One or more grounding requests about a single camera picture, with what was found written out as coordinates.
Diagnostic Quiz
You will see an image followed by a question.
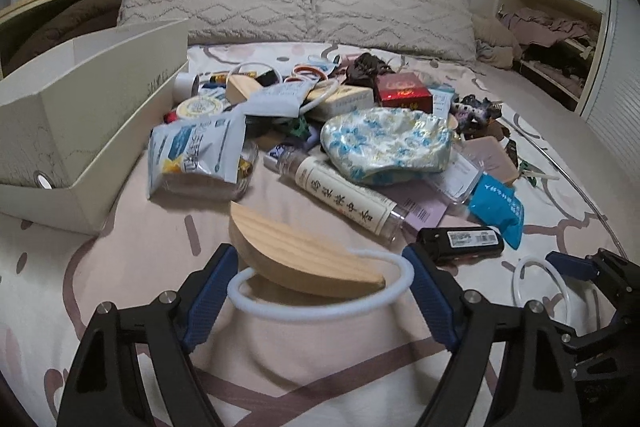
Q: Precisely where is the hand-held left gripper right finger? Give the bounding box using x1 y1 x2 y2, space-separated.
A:
401 243 585 427

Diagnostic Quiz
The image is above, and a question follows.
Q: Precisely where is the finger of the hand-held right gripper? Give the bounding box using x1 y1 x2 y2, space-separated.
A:
561 303 640 358
546 249 640 306

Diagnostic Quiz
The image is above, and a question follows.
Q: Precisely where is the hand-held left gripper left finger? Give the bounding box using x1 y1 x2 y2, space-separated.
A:
56 243 240 427

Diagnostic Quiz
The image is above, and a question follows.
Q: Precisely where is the white plastic ring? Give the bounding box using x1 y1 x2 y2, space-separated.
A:
226 248 416 322
512 257 568 323
300 79 346 110

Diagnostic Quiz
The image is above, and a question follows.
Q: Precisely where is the black battery pack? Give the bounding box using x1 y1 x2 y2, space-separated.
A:
416 227 505 265

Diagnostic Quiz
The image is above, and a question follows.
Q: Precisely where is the blue foil packet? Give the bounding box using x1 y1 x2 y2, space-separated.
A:
470 174 526 250

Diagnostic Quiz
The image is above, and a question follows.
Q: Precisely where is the green plastic clip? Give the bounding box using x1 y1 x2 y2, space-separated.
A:
517 159 561 185

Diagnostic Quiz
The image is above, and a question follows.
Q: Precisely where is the spotted plush toy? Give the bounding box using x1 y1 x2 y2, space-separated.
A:
452 95 493 128

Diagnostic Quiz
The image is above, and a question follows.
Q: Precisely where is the white storage box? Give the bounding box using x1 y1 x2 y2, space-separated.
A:
0 18 190 236

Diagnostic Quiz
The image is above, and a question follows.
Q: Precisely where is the thin metal hoop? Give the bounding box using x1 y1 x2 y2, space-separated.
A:
505 117 628 258

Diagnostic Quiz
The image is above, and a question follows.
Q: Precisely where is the purple booklet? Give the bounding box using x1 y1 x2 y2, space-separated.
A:
395 187 448 233

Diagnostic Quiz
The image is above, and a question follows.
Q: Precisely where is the clear plastic container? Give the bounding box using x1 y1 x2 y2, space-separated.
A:
430 147 488 208

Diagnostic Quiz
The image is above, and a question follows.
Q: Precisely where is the brown board with clear hook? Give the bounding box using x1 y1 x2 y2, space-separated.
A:
465 136 518 185

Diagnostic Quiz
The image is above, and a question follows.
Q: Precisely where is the clear labelled bottle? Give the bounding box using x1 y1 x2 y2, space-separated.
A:
277 154 413 243

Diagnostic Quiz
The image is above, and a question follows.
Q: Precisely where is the white blue snack bag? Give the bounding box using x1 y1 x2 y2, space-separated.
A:
147 113 248 200

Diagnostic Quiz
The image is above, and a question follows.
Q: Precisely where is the floral fabric pouch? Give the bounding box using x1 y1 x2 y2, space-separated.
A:
320 108 453 186

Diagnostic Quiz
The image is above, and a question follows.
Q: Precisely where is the round tin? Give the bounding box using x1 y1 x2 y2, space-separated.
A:
176 96 226 120

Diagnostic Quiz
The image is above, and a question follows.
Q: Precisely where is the white louvred door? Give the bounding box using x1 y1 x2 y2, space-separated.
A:
580 0 640 158

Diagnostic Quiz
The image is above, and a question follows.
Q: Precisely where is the white blue sachet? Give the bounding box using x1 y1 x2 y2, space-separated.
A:
245 83 308 118

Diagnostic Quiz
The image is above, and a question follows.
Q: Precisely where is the red box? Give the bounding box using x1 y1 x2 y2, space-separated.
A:
374 73 433 112

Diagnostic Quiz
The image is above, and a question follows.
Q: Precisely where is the white roll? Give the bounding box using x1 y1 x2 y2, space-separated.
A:
173 73 201 100

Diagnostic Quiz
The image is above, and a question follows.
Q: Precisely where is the white wardrobe shelf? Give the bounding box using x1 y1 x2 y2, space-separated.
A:
497 0 608 112

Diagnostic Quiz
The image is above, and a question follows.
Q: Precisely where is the cream rectangular box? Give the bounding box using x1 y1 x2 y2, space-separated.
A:
307 87 376 120

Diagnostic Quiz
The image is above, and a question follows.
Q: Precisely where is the pile of clothes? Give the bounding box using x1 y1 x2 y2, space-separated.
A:
500 7 598 95

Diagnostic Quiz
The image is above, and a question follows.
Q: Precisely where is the beige cushion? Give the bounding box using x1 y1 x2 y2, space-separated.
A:
472 13 523 68

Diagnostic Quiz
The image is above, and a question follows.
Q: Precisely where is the red white bangle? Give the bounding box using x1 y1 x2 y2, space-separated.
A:
292 63 333 80

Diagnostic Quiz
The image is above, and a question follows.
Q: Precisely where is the beige textured pillow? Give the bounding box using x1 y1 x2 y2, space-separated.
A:
117 0 313 42
305 0 476 60

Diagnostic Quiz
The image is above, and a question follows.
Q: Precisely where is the brown blanket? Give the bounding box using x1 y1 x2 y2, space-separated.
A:
0 0 126 75

